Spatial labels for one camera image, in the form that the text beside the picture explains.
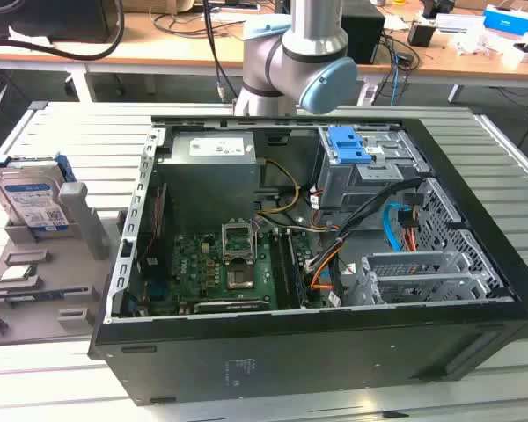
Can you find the small black cube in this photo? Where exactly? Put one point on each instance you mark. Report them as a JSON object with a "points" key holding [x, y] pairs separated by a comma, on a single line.
{"points": [[420, 34]]}

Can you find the small white box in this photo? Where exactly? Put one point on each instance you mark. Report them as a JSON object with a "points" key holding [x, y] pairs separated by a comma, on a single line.
{"points": [[525, 52]]}

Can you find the black graphics card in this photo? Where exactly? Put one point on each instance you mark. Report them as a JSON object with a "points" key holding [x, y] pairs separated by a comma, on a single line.
{"points": [[231, 305]]}

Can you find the blue cardboard box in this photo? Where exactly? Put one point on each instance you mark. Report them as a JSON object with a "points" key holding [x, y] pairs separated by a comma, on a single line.
{"points": [[508, 17]]}

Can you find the grey power supply unit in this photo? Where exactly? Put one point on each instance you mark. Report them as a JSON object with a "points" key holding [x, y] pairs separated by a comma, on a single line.
{"points": [[211, 184]]}

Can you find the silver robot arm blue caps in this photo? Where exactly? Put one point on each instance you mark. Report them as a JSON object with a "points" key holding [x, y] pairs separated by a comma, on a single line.
{"points": [[290, 61]]}

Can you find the grey parts rack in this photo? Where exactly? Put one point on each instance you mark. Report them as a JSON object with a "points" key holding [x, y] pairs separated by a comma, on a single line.
{"points": [[70, 268]]}

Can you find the black open PC case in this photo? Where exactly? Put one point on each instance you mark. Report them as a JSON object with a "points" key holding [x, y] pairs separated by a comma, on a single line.
{"points": [[290, 356]]}

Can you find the silver CPU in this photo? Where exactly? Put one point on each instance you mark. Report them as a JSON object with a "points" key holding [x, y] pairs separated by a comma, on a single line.
{"points": [[16, 273]]}

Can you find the hard disk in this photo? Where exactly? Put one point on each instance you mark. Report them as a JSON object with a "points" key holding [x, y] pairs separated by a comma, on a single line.
{"points": [[24, 198]]}

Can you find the wooden desk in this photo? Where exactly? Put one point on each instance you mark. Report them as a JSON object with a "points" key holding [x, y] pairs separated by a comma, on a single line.
{"points": [[158, 53]]}

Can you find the black box speaker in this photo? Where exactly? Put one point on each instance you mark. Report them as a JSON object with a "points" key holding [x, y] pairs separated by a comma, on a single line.
{"points": [[365, 35]]}

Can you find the blue empty disk carrier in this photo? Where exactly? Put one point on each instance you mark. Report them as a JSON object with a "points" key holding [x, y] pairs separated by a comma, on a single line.
{"points": [[344, 145]]}

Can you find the RAM stick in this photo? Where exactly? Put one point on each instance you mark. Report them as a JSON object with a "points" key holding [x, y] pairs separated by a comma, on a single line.
{"points": [[35, 297]]}

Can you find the CPU socket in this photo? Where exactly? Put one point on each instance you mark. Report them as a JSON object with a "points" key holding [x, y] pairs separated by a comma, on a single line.
{"points": [[240, 277]]}

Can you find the black RAM slot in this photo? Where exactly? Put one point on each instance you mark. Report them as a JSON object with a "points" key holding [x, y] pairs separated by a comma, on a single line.
{"points": [[283, 268]]}

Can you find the black monitor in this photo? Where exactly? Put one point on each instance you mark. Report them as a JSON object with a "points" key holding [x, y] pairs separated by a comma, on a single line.
{"points": [[48, 17]]}

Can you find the metal disk bay cage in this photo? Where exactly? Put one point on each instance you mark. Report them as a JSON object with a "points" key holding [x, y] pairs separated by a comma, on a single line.
{"points": [[341, 184]]}

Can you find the green motherboard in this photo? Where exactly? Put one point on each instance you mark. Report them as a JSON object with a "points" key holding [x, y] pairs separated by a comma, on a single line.
{"points": [[202, 268]]}

